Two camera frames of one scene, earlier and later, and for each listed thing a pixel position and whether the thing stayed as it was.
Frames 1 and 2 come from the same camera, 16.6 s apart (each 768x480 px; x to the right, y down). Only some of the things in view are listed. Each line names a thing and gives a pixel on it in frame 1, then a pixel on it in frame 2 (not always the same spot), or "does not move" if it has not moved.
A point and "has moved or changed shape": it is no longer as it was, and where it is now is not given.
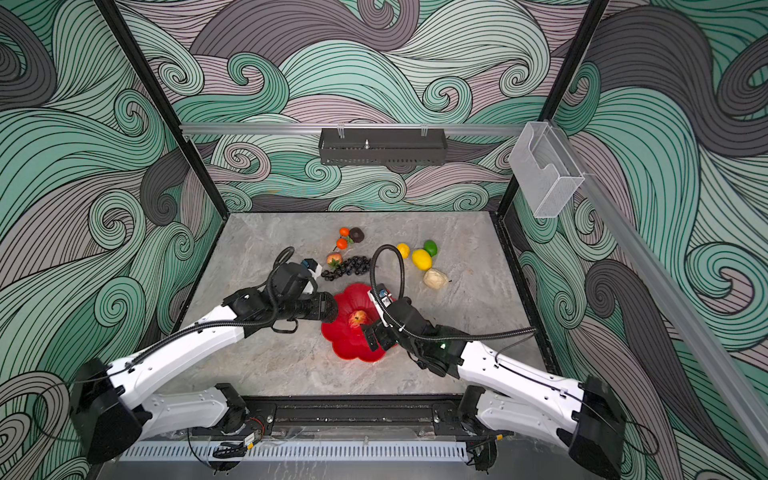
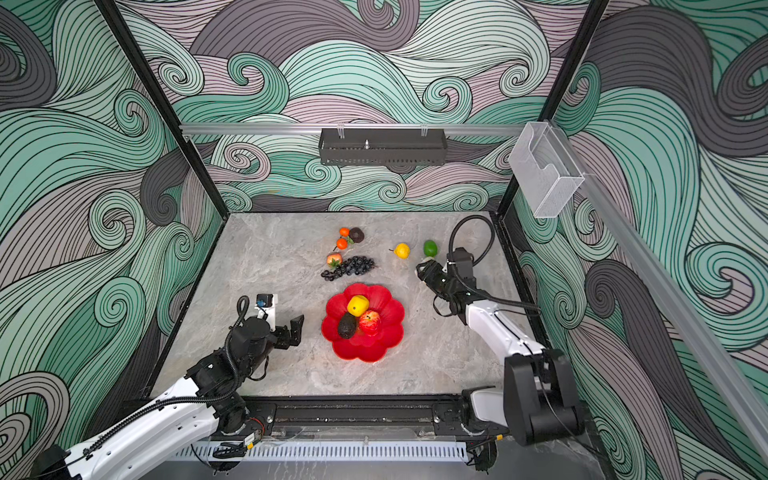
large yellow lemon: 422,259 to 357,305
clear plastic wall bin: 546,173 does not move
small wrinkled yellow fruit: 404,249 does not move
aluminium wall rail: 194,130 does not move
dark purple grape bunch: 352,265 does not move
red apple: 357,318 has moved or changed shape
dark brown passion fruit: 356,234 does not move
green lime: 431,247 does not move
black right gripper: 381,332 to 430,273
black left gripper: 321,310 to 295,338
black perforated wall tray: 383,146 does not move
